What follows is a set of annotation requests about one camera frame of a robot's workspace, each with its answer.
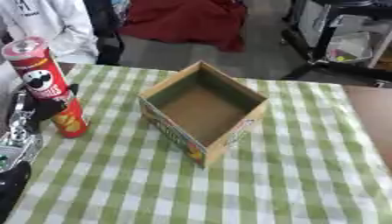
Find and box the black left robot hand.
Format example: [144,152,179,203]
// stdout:
[9,83,81,133]

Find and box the red chip can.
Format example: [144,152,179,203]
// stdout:
[0,36,91,139]

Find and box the tan cardboard box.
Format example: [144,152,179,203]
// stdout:
[137,59,270,170]

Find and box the person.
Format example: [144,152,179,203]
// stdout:
[0,0,100,64]

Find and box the red cloth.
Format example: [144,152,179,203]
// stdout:
[116,0,250,53]

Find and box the black metal cart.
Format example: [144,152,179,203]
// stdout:
[278,0,392,88]

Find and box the clear plastic bag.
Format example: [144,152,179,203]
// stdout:
[325,31,374,64]

